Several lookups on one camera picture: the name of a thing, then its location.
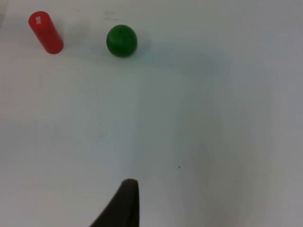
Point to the red cylinder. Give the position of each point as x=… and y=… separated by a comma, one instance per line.
x=45, y=32

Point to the green ball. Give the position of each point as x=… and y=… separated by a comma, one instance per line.
x=121, y=41

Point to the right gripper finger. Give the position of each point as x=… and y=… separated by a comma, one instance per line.
x=126, y=208

